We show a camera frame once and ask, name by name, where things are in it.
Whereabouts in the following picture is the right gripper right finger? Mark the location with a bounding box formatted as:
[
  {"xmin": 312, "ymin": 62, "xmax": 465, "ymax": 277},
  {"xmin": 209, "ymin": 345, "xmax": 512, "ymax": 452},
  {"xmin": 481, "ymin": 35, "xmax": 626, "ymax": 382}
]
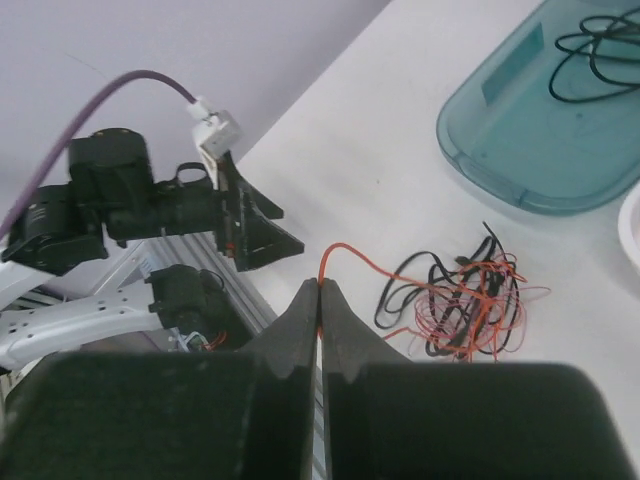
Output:
[{"xmin": 319, "ymin": 280, "xmax": 628, "ymax": 479}]

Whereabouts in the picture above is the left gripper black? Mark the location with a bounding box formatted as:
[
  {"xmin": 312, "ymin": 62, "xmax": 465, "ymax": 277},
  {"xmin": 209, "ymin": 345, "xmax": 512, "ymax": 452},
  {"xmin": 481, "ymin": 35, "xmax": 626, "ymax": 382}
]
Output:
[{"xmin": 152, "ymin": 152, "xmax": 305, "ymax": 272}]

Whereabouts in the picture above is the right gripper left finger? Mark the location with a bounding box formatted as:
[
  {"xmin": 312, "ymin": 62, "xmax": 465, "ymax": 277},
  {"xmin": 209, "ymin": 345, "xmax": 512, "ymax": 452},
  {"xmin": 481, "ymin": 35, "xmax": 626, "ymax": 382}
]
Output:
[{"xmin": 1, "ymin": 279, "xmax": 319, "ymax": 479}]

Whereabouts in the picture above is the thin pink wire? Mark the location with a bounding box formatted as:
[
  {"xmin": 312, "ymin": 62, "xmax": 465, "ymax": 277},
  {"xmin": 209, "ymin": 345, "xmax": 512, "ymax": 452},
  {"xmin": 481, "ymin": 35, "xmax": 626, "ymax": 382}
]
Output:
[{"xmin": 412, "ymin": 284, "xmax": 506, "ymax": 359}]

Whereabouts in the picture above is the thin red wire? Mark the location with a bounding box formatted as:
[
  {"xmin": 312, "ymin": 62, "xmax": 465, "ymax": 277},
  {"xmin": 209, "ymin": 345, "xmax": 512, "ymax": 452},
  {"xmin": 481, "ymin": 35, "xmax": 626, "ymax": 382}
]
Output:
[{"xmin": 317, "ymin": 242, "xmax": 551, "ymax": 364}]

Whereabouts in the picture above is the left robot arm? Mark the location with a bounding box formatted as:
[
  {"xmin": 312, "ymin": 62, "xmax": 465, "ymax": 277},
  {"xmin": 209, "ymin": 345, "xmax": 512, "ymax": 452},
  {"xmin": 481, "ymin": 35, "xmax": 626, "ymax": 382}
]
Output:
[{"xmin": 1, "ymin": 128, "xmax": 304, "ymax": 373}]

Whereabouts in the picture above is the teal plastic tray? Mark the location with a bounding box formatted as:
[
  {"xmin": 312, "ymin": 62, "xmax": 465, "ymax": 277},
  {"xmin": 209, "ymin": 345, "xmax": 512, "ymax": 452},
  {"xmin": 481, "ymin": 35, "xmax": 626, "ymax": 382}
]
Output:
[{"xmin": 436, "ymin": 1, "xmax": 639, "ymax": 215}]

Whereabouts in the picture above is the white perforated basket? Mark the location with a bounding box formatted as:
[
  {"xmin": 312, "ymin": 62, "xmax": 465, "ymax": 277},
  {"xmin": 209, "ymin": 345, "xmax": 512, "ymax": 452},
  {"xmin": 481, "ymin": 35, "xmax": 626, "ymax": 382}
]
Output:
[{"xmin": 617, "ymin": 183, "xmax": 640, "ymax": 273}]

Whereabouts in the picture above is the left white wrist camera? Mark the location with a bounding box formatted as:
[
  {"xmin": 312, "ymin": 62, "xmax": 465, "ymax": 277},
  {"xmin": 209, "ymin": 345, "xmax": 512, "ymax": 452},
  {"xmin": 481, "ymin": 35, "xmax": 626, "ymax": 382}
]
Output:
[{"xmin": 187, "ymin": 96, "xmax": 241, "ymax": 189}]

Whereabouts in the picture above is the aluminium mounting rail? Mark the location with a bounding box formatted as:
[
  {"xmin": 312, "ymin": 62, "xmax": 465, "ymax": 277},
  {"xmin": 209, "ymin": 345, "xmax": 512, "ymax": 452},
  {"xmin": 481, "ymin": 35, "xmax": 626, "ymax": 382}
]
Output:
[{"xmin": 1, "ymin": 239, "xmax": 275, "ymax": 377}]

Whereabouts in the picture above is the black USB cable in tray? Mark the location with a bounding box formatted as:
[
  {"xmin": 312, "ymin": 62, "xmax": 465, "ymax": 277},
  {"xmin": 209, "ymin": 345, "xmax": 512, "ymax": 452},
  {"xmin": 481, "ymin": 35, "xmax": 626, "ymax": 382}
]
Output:
[{"xmin": 548, "ymin": 0, "xmax": 640, "ymax": 105}]

